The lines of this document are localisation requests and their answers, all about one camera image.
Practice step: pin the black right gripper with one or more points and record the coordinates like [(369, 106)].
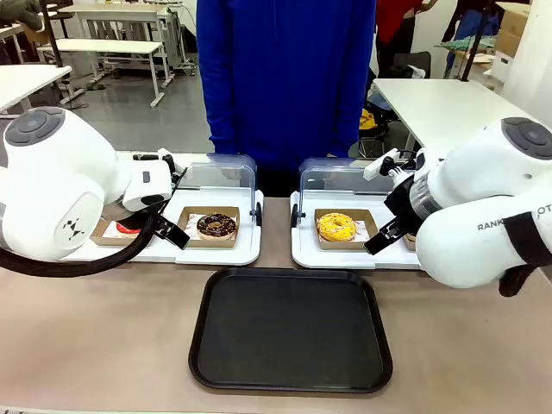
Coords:
[(405, 198)]

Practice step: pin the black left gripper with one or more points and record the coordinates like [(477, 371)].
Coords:
[(138, 217)]

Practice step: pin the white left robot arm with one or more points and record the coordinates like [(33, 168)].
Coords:
[(52, 181)]

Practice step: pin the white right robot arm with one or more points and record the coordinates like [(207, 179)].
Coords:
[(474, 185)]

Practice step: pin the brown cardboard donut tray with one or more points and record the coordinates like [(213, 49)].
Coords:
[(340, 245), (190, 237), (105, 235), (409, 245)]

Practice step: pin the chocolate donut with nut crumbs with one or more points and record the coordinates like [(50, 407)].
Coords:
[(216, 226)]

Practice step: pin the red glazed donut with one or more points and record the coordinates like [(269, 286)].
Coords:
[(127, 228)]

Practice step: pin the yellow glazed donut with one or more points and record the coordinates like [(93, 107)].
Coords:
[(336, 226)]

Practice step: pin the black plastic serving tray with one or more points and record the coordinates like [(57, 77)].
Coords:
[(291, 330)]

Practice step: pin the white display case base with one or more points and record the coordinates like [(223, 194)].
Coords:
[(215, 254), (306, 254)]

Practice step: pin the yellow bag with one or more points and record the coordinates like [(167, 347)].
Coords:
[(367, 121)]

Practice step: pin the large white table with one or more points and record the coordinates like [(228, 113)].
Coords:
[(440, 108)]

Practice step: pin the black office chair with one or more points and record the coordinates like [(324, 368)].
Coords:
[(414, 64)]

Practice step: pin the person in blue hoodie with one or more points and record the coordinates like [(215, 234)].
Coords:
[(284, 77)]

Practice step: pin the white bench table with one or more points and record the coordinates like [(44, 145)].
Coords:
[(108, 46)]

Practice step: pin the black slanted stand pole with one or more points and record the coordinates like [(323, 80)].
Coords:
[(472, 52)]

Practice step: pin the white storage box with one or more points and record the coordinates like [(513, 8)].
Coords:
[(501, 64)]

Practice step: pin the white table with black pole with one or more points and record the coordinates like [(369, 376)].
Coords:
[(21, 82)]

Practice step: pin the person in red top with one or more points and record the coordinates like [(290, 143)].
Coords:
[(397, 21)]

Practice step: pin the white desk with metal legs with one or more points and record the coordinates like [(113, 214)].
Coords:
[(121, 10)]

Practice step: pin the person in dark clothes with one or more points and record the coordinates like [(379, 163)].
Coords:
[(470, 19)]

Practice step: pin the brown cardboard box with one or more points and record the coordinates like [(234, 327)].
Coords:
[(513, 26)]

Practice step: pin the dark green jacket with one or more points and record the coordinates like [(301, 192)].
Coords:
[(17, 10)]

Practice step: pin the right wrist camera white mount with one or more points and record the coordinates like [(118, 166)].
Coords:
[(375, 166)]

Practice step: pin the black camera stand pole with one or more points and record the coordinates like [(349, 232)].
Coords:
[(52, 34)]

